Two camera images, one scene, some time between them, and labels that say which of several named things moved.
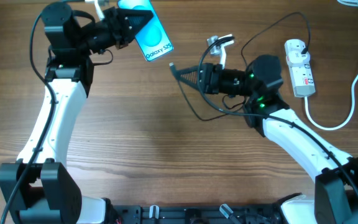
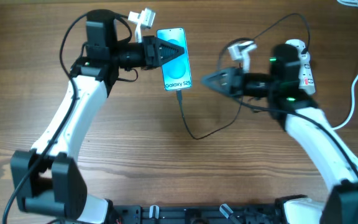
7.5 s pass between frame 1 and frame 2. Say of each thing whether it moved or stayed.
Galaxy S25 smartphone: moved
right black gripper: moved
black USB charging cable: moved
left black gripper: moved
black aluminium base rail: stayed
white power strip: stayed
